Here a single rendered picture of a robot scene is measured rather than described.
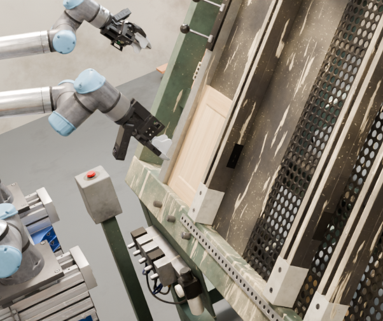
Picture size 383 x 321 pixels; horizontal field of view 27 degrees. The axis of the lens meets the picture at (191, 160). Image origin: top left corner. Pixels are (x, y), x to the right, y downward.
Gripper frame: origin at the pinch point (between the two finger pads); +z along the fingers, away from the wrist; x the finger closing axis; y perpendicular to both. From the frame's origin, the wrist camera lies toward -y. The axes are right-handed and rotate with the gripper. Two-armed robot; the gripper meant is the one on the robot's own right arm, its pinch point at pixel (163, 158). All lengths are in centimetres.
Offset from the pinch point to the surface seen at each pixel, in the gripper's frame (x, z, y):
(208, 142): 42, 34, 13
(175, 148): 60, 35, 3
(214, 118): 45, 31, 21
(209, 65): 60, 23, 34
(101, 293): 140, 107, -79
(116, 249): 80, 59, -45
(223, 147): 22.9, 27.3, 14.8
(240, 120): 22.9, 24.8, 25.1
